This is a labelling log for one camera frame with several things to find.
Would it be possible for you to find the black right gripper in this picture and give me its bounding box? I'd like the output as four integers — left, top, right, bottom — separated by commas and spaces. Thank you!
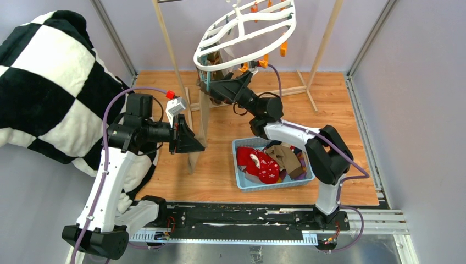
199, 71, 260, 118

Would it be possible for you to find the grey striped sock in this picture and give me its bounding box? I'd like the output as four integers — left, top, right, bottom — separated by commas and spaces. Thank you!
245, 172, 262, 184

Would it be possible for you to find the purple orange striped sock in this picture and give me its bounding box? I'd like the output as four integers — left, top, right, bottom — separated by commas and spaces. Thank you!
294, 152, 307, 180

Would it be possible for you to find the light blue plastic basket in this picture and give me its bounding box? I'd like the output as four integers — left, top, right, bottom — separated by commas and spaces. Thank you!
232, 137, 315, 192

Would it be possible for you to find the red snowflake sock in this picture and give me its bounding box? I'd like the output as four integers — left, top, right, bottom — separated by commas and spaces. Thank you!
246, 150, 280, 184

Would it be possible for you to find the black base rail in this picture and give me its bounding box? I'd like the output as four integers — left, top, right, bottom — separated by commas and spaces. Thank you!
141, 202, 350, 244

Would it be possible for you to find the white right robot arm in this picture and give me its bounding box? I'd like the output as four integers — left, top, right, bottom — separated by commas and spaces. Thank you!
207, 71, 353, 230

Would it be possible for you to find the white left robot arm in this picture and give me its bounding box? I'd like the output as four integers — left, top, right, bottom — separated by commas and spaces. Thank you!
62, 91, 204, 263

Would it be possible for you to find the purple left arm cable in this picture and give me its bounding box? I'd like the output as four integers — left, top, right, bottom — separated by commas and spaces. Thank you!
70, 86, 172, 264

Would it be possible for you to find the white round clip hanger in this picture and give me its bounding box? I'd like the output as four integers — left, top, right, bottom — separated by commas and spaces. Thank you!
193, 0, 297, 72

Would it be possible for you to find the white sock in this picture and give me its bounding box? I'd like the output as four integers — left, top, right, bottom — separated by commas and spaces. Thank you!
219, 29, 236, 74

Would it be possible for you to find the wooden drying rack frame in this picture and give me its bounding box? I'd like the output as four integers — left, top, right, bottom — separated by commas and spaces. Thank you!
152, 1, 343, 128

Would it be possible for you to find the black white checkered blanket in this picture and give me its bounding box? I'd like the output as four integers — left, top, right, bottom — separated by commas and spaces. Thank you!
0, 10, 160, 201

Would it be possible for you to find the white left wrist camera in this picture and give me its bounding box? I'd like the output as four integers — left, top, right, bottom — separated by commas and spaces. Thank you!
165, 91, 187, 127

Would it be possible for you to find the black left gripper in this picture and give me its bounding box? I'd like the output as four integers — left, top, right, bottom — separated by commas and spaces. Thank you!
143, 113, 205, 154

